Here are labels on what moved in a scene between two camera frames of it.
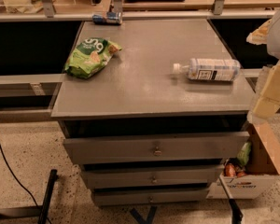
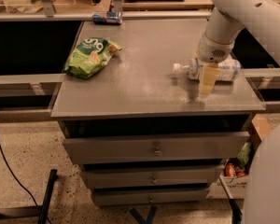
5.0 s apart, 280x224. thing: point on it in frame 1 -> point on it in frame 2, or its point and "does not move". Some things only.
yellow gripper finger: (274, 92) -> (211, 52)
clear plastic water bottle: (210, 69) does not move
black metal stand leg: (40, 211) does not move
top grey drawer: (160, 147) does not move
